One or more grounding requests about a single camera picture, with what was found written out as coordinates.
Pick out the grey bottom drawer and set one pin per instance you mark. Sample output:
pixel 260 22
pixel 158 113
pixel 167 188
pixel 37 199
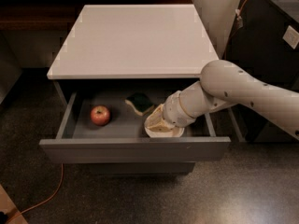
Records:
pixel 143 168

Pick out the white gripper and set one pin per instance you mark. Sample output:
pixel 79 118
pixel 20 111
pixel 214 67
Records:
pixel 173 110

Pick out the white paper bowl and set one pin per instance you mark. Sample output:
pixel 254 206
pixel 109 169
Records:
pixel 176 132

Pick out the white topped drawer cabinet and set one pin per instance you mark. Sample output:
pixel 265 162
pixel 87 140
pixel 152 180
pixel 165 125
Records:
pixel 151 49

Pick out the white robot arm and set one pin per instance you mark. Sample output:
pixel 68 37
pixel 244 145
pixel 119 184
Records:
pixel 223 84

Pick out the white wall socket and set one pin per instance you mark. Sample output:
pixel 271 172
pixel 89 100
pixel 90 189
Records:
pixel 291 36

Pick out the dark wooden shelf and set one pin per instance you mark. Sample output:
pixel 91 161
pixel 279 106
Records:
pixel 56 15

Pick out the grey top drawer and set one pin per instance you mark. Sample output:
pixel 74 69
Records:
pixel 124 139

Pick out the red apple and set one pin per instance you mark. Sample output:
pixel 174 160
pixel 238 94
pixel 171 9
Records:
pixel 100 115

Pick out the grey drawer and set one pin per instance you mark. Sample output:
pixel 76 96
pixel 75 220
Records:
pixel 124 139
pixel 143 168

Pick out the green yellow sponge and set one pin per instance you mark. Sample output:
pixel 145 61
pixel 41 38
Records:
pixel 140 103

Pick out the wooden board corner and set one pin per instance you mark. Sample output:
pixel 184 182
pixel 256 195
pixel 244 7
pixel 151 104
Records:
pixel 9 208

